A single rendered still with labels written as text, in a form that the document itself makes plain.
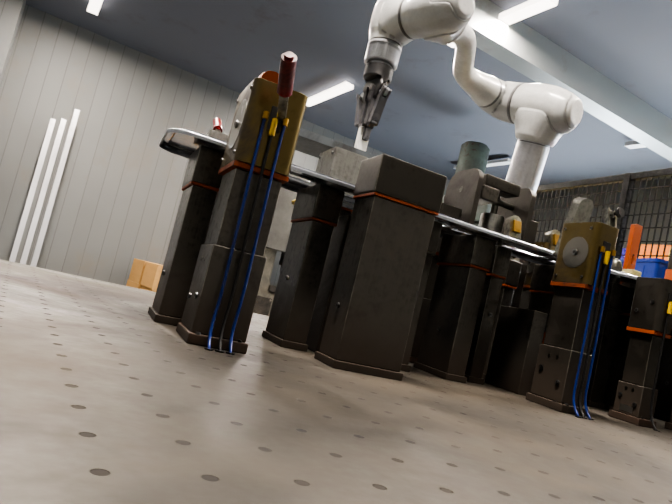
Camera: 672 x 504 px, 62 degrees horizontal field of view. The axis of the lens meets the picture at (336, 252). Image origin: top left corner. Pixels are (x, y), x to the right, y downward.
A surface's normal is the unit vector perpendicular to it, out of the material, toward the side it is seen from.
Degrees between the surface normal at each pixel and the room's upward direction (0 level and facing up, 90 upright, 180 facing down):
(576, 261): 90
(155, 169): 90
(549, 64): 90
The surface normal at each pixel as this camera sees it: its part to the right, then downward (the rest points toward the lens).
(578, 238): -0.89, -0.25
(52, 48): 0.49, 0.04
